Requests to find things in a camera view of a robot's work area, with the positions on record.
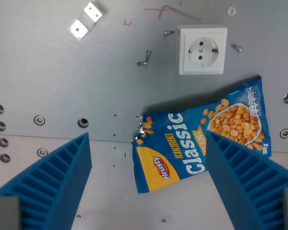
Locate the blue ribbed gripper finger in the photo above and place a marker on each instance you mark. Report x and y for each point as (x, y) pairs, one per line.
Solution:
(249, 182)
(50, 182)

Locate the shiny metal mounting bracket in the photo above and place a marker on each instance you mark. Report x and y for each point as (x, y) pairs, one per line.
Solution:
(86, 20)

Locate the blue peanut snack bag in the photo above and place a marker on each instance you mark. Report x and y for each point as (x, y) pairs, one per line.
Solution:
(182, 153)

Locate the bent metal allen key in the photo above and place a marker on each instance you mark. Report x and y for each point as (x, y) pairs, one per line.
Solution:
(176, 12)

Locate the white wall power socket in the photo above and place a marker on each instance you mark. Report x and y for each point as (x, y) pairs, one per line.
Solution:
(201, 49)

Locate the clear plastic washer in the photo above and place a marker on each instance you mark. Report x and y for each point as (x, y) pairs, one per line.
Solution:
(231, 11)

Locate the small metal screw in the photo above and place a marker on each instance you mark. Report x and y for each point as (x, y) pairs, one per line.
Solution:
(169, 32)
(236, 47)
(148, 55)

